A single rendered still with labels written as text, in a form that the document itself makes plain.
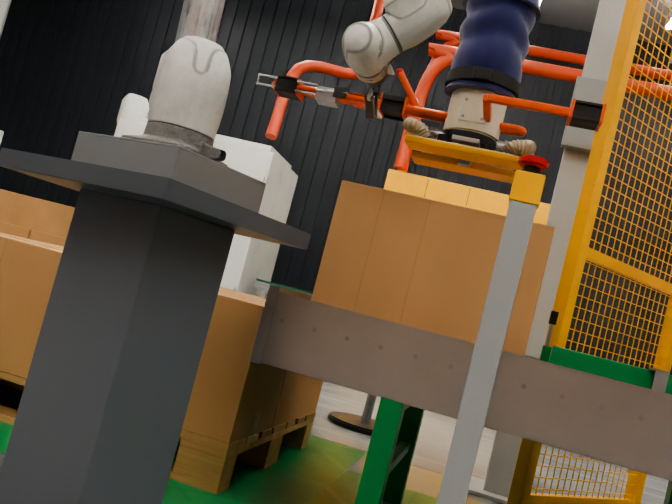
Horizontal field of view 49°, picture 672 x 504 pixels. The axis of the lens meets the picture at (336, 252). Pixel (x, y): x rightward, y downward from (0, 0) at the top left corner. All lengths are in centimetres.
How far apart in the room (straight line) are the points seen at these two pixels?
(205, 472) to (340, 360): 55
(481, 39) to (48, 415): 154
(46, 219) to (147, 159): 786
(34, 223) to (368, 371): 787
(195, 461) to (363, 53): 121
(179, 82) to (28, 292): 104
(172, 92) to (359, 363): 80
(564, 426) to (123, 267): 108
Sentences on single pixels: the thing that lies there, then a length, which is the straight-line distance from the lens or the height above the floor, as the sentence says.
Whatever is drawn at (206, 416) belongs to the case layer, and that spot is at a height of 20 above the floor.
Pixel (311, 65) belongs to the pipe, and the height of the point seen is 371.
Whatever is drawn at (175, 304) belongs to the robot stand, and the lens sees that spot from 161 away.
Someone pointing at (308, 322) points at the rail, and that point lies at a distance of 191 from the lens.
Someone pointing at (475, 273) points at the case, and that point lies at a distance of 202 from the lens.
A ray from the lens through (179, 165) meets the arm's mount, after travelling 153.
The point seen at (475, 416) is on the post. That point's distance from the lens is 168.
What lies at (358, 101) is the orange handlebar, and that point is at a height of 123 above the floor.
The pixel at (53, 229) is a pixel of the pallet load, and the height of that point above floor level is 59.
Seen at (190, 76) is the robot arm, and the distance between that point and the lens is 167.
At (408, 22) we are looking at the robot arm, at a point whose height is 130.
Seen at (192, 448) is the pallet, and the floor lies 10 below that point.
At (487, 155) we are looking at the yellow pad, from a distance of 212.
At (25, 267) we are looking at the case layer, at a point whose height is 47.
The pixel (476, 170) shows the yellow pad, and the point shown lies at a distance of 232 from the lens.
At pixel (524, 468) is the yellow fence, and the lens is 263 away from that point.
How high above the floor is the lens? 61
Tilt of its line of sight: 4 degrees up
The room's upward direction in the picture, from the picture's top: 15 degrees clockwise
